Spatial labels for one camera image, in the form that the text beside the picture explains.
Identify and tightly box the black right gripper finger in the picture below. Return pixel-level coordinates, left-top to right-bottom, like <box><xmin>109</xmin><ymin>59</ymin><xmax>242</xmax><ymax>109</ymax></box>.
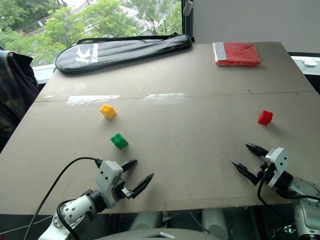
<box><xmin>230</xmin><ymin>160</ymin><xmax>261</xmax><ymax>186</ymax></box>
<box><xmin>245</xmin><ymin>143</ymin><xmax>270</xmax><ymax>158</ymax></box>

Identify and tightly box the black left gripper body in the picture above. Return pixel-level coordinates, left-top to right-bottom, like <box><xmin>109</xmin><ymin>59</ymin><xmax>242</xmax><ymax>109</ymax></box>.
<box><xmin>112</xmin><ymin>179</ymin><xmax>133</xmax><ymax>200</ymax></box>

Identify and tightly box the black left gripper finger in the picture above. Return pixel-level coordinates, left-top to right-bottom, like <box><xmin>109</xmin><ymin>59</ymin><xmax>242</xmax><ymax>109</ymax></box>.
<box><xmin>120</xmin><ymin>159</ymin><xmax>138</xmax><ymax>173</ymax></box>
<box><xmin>128</xmin><ymin>172</ymin><xmax>155</xmax><ymax>200</ymax></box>

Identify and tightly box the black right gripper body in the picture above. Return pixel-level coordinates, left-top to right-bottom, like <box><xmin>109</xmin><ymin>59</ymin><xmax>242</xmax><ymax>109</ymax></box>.
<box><xmin>254</xmin><ymin>156</ymin><xmax>276</xmax><ymax>186</ymax></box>

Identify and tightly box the green toy brick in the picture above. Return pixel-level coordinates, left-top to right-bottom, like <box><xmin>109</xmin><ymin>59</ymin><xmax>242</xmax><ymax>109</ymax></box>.
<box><xmin>110</xmin><ymin>133</ymin><xmax>129</xmax><ymax>151</ymax></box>

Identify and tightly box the red toy brick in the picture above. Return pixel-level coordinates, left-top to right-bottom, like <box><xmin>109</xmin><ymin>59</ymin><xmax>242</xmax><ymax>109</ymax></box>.
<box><xmin>257</xmin><ymin>110</ymin><xmax>274</xmax><ymax>126</ymax></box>

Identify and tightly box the yellow toy brick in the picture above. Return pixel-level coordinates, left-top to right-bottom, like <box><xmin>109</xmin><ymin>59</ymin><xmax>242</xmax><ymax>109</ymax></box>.
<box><xmin>99</xmin><ymin>103</ymin><xmax>118</xmax><ymax>120</ymax></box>

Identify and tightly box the red packet in clear wrap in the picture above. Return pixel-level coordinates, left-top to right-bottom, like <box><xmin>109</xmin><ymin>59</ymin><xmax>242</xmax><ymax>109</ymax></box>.
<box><xmin>212</xmin><ymin>41</ymin><xmax>266</xmax><ymax>68</ymax></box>

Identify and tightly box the small white device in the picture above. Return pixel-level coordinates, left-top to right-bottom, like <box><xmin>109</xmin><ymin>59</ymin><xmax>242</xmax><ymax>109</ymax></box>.
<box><xmin>301</xmin><ymin>57</ymin><xmax>319</xmax><ymax>68</ymax></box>

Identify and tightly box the black racket bag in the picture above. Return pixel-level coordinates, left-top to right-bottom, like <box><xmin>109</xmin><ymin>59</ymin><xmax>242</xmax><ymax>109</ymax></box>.
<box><xmin>54</xmin><ymin>32</ymin><xmax>195</xmax><ymax>75</ymax></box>

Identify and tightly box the dark plaid jacket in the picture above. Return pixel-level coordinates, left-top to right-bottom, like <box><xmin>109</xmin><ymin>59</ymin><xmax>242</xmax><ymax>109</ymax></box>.
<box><xmin>0</xmin><ymin>46</ymin><xmax>40</xmax><ymax>153</ymax></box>

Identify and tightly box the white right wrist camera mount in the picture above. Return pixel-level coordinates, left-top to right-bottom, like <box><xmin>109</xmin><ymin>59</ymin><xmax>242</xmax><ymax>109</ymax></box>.
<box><xmin>265</xmin><ymin>147</ymin><xmax>289</xmax><ymax>188</ymax></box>

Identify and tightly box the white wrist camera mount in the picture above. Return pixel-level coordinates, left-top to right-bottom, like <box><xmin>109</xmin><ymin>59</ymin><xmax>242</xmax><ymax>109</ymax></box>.
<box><xmin>265</xmin><ymin>147</ymin><xmax>289</xmax><ymax>188</ymax></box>
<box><xmin>95</xmin><ymin>160</ymin><xmax>124</xmax><ymax>209</ymax></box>

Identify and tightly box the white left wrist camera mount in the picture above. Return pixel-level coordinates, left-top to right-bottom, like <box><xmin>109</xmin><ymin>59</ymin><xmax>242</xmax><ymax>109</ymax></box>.
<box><xmin>95</xmin><ymin>160</ymin><xmax>124</xmax><ymax>209</ymax></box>

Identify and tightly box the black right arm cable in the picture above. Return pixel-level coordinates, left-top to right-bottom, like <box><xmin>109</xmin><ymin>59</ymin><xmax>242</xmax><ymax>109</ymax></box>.
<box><xmin>256</xmin><ymin>179</ymin><xmax>320</xmax><ymax>221</ymax></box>

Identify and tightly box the black window frame post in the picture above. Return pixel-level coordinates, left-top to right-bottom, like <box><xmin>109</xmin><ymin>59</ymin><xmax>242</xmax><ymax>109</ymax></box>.
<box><xmin>181</xmin><ymin>0</ymin><xmax>196</xmax><ymax>38</ymax></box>

